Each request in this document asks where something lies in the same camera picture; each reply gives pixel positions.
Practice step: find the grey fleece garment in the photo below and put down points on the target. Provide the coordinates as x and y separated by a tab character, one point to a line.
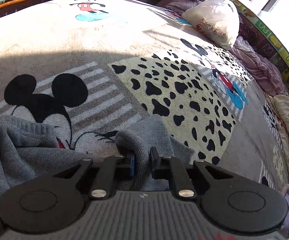
29	150

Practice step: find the colourful alphabet foam mat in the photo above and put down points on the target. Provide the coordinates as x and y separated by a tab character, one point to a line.
263	40

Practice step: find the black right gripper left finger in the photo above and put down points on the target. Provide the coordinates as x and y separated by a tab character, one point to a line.
54	201

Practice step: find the Mickey Mouse plush blanket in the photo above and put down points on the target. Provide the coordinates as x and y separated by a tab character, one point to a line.
90	68

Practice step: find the pink crumpled bedsheet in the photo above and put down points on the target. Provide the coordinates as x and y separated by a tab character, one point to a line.
262	70

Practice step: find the white plastic bag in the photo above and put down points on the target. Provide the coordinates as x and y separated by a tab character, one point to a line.
218	20

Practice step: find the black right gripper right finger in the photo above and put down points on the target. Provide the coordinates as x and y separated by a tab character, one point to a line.
229	201

